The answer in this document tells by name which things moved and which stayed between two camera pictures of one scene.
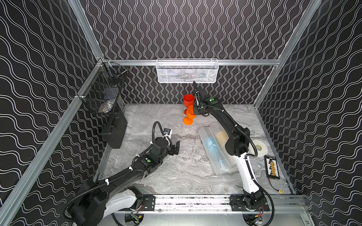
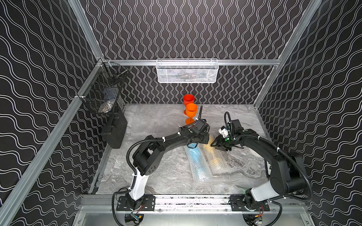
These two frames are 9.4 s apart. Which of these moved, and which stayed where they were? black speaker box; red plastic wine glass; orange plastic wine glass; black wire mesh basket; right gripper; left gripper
Moved: left gripper; right gripper
Stayed: orange plastic wine glass; black wire mesh basket; red plastic wine glass; black speaker box
